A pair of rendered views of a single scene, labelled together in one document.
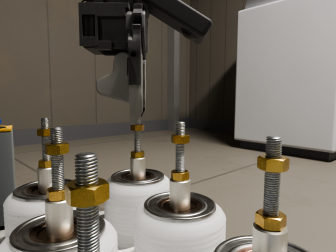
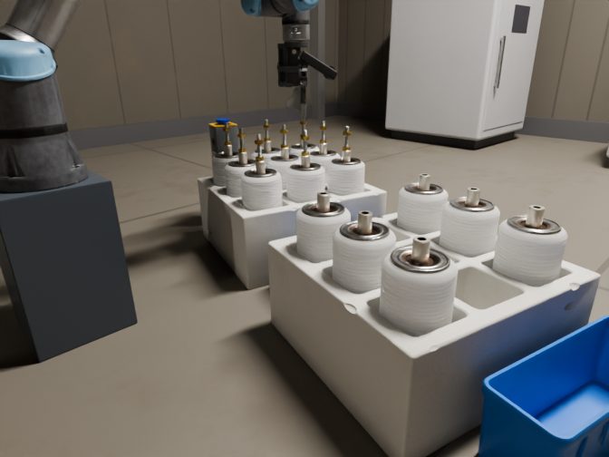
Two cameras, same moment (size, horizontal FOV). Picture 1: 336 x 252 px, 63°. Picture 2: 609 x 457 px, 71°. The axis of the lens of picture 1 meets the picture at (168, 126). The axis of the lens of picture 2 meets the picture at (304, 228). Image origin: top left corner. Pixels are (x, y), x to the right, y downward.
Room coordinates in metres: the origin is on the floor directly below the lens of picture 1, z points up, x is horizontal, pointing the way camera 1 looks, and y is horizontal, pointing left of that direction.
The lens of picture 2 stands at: (-0.91, 0.03, 0.49)
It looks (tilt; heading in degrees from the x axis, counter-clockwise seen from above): 21 degrees down; 1
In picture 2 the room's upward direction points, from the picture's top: 1 degrees counter-clockwise
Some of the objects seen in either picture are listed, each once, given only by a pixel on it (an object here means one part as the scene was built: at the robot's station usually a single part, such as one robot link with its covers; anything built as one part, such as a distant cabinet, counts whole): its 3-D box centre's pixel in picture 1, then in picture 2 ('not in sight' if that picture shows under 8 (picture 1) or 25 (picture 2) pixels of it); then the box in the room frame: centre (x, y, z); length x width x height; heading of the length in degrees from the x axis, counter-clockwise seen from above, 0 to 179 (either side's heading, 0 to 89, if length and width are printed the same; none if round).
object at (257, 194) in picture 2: not in sight; (262, 209); (0.06, 0.14, 0.16); 0.10 x 0.10 x 0.18
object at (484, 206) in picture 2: not in sight; (471, 205); (-0.19, -0.26, 0.25); 0.08 x 0.08 x 0.01
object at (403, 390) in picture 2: not in sight; (414, 302); (-0.24, -0.16, 0.09); 0.39 x 0.39 x 0.18; 30
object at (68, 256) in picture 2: not in sight; (61, 256); (-0.17, 0.51, 0.15); 0.18 x 0.18 x 0.30; 43
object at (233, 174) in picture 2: not in sight; (245, 198); (0.17, 0.20, 0.16); 0.10 x 0.10 x 0.18
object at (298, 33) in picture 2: not in sight; (295, 34); (0.38, 0.06, 0.56); 0.08 x 0.08 x 0.05
